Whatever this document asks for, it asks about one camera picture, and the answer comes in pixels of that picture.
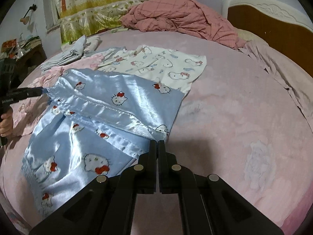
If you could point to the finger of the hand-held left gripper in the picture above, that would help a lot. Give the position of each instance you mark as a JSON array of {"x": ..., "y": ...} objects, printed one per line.
[{"x": 34, "y": 91}]

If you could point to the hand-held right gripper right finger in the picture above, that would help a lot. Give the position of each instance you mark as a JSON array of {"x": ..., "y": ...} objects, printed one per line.
[{"x": 162, "y": 156}]

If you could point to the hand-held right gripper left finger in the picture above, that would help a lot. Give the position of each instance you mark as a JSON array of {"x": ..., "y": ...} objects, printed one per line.
[{"x": 152, "y": 156}]

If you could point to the blue satin cat-print pants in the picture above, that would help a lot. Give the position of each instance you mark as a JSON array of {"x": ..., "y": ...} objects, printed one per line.
[{"x": 117, "y": 117}]

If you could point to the pink cat-print pants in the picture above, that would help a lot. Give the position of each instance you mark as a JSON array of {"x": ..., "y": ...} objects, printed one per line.
[{"x": 78, "y": 64}]

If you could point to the white cat-print pants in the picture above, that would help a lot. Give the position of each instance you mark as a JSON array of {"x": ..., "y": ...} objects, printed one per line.
[{"x": 166, "y": 66}]

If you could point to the person's left hand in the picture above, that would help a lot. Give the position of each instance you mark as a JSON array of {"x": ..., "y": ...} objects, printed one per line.
[{"x": 6, "y": 126}]

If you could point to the dark wooden desk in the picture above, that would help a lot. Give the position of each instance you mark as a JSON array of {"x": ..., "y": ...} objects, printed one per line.
[{"x": 31, "y": 58}]

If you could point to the folded white bear-print cloth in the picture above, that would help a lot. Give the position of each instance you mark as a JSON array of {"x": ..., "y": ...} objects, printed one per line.
[{"x": 66, "y": 53}]

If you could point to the stack of books and papers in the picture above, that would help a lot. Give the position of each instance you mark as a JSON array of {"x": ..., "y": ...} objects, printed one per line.
[{"x": 31, "y": 41}]

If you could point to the red box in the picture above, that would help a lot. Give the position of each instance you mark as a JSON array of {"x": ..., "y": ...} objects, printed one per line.
[{"x": 9, "y": 44}]

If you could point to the green and white box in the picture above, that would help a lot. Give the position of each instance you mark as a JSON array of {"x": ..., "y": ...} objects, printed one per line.
[{"x": 65, "y": 44}]

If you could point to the green hairbrush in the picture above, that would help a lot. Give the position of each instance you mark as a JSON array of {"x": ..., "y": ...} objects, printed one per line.
[{"x": 118, "y": 30}]

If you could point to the tree-print curtain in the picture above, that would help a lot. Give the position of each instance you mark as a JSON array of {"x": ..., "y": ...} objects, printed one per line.
[{"x": 110, "y": 12}]

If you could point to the pink checked quilt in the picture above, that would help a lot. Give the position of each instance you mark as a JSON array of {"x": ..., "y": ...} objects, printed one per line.
[{"x": 183, "y": 17}]

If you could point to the beige pillow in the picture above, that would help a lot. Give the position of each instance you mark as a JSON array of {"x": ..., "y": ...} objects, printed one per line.
[{"x": 247, "y": 34}]

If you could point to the rumpled mauve blanket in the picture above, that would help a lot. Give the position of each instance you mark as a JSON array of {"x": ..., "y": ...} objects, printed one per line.
[{"x": 281, "y": 66}]

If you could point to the white and wooden headboard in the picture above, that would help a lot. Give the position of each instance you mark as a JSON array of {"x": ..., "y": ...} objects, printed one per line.
[{"x": 269, "y": 27}]

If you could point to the pink wall lamp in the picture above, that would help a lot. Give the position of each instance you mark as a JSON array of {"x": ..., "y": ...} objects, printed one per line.
[{"x": 24, "y": 19}]

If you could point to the white window frame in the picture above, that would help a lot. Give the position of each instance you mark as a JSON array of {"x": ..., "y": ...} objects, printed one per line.
[{"x": 52, "y": 17}]

